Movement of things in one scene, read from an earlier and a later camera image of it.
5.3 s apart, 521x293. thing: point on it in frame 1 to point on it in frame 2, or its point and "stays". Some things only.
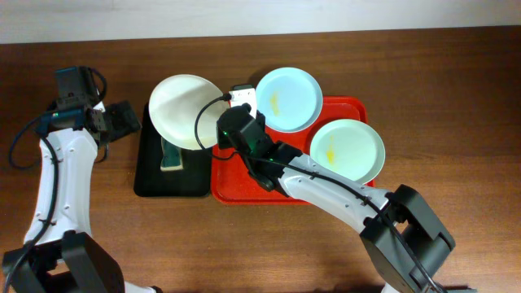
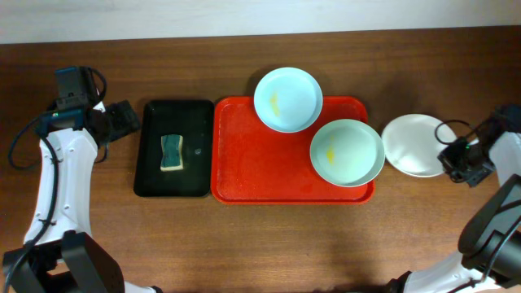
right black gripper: [258, 124] to [462, 154]
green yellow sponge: [171, 156] stays
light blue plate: [290, 98] stays
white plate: [174, 105] to [410, 146]
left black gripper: [76, 87] stays
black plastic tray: [194, 180] stays
